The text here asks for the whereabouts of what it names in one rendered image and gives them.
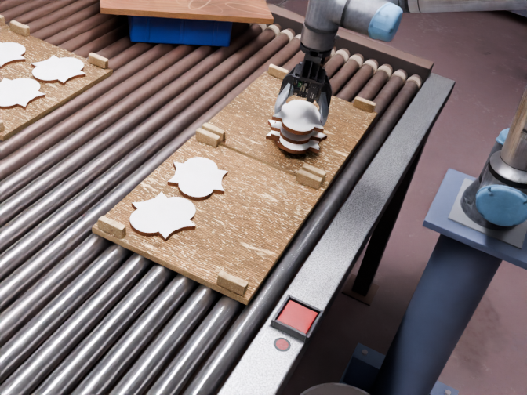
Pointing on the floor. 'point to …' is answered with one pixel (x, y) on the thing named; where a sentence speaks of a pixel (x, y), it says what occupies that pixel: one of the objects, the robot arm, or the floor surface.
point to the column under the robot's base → (435, 305)
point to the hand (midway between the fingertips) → (299, 116)
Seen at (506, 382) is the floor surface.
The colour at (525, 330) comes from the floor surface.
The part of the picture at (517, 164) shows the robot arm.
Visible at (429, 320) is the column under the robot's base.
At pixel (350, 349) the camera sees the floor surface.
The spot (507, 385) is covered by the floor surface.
